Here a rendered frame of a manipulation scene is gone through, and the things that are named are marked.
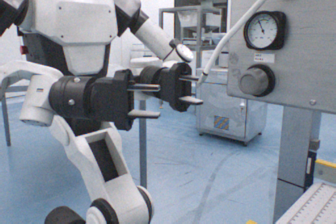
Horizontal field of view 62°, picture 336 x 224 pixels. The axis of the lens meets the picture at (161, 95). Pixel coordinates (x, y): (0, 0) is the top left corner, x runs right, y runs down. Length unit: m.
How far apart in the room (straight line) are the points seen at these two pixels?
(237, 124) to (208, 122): 0.33
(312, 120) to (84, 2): 0.68
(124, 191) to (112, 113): 0.39
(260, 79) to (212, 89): 2.71
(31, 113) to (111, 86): 0.18
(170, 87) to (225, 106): 2.29
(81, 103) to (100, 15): 0.43
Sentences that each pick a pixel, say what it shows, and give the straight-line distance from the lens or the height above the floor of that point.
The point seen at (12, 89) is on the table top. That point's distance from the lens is 1.67.
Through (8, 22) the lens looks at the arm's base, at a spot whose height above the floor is 1.14.
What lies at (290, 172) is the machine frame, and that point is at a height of 0.82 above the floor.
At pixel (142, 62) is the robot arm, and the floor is 1.03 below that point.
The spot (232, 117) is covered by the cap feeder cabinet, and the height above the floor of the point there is 0.29.
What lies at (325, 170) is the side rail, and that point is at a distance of 0.64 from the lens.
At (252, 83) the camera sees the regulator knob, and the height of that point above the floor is 1.06.
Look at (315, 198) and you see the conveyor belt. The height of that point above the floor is 0.83.
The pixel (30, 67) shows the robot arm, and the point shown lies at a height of 1.04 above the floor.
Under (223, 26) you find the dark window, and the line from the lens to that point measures 6.04.
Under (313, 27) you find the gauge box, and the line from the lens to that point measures 0.28.
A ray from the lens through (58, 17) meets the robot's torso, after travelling 0.86.
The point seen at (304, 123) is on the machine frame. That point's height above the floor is 0.93.
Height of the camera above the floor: 1.11
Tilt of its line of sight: 12 degrees down
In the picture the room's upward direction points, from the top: straight up
